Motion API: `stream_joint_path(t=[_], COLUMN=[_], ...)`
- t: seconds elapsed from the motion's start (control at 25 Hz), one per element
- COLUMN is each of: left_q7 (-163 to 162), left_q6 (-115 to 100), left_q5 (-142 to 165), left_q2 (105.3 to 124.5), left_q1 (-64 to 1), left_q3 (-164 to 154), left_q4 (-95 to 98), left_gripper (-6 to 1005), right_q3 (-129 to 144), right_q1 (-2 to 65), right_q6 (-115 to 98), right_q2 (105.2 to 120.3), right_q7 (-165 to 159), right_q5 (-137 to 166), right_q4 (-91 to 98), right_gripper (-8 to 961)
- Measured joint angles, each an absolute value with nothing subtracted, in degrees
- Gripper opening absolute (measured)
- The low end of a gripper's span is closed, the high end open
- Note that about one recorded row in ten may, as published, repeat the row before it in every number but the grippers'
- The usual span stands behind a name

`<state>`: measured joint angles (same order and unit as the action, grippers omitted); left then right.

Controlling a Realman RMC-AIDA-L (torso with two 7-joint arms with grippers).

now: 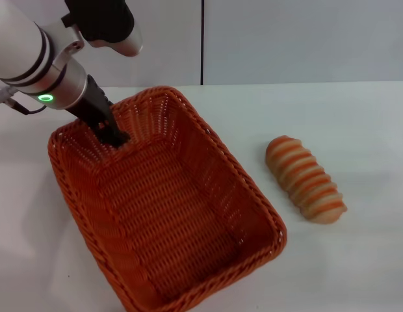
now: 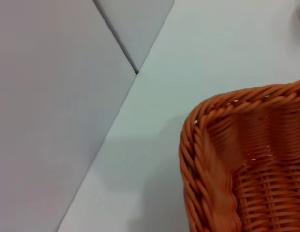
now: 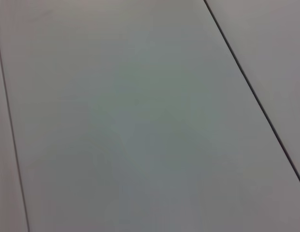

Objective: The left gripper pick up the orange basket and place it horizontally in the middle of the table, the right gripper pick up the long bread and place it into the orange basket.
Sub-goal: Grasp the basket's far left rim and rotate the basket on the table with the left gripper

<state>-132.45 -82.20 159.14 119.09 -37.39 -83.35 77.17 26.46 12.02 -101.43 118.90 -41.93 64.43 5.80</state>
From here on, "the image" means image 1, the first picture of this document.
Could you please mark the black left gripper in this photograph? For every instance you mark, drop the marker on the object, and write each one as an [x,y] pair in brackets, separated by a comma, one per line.
[92,104]

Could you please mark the orange woven plastic basket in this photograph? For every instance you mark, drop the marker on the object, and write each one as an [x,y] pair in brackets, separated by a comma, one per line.
[175,208]

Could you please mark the striped orange bread loaf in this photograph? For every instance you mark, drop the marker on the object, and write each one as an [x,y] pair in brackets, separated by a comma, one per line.
[305,182]

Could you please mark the silver wrist camera black mount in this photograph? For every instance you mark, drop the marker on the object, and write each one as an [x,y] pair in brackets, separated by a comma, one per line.
[107,22]

